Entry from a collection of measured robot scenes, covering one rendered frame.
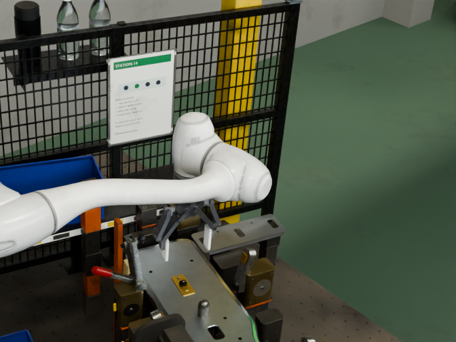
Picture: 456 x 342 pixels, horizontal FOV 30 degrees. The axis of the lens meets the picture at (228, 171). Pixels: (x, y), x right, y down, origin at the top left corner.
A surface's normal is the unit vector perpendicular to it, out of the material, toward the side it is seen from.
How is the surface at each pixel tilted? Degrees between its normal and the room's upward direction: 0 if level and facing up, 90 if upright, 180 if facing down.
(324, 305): 0
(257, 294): 90
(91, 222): 90
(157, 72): 90
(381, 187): 0
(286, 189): 0
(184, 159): 89
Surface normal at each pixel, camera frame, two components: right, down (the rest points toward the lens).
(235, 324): 0.07, -0.84
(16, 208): 0.29, -0.72
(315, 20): 0.69, 0.43
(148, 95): 0.47, 0.51
